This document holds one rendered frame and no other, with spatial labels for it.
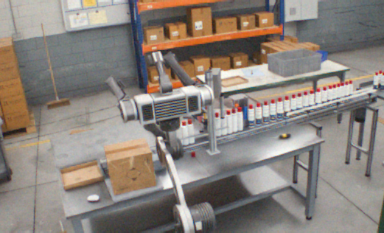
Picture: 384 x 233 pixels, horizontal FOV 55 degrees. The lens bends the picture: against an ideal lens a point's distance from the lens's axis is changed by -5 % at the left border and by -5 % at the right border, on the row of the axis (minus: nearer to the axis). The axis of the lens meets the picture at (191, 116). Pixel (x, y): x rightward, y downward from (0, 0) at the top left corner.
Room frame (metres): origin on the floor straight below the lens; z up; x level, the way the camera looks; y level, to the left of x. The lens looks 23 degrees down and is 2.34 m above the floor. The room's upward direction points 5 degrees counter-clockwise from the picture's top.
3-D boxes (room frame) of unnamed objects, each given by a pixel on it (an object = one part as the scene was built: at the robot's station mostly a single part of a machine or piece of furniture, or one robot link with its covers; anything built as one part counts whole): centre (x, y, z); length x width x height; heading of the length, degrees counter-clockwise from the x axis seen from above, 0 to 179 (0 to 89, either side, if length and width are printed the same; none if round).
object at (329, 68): (4.83, -1.12, 0.40); 1.90 x 0.75 x 0.80; 107
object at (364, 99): (3.40, -1.37, 0.47); 1.17 x 0.38 x 0.94; 111
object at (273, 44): (7.08, -1.84, 0.32); 1.20 x 0.83 x 0.64; 16
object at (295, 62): (4.83, -1.39, 0.91); 0.60 x 0.40 x 0.22; 110
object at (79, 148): (3.02, 0.13, 0.82); 2.10 x 1.31 x 0.02; 111
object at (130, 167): (2.37, 0.46, 0.99); 0.30 x 0.24 x 0.27; 106
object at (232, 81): (4.52, -0.52, 0.82); 0.34 x 0.24 x 0.03; 113
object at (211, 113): (2.77, -0.15, 1.16); 0.04 x 0.04 x 0.67; 21
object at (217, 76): (2.85, -0.19, 1.38); 0.17 x 0.10 x 0.19; 166
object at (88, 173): (2.53, 0.87, 0.85); 0.30 x 0.26 x 0.04; 111
